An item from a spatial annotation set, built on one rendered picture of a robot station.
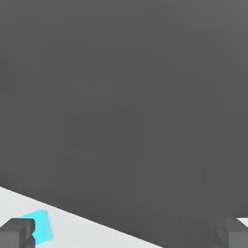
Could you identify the small cyan cube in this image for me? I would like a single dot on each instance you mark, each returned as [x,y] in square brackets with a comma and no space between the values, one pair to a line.
[43,227]

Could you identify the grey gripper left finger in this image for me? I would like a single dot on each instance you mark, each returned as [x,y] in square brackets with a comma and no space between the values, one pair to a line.
[15,233]

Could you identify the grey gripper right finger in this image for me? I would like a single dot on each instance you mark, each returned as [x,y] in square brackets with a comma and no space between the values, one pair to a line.
[236,235]

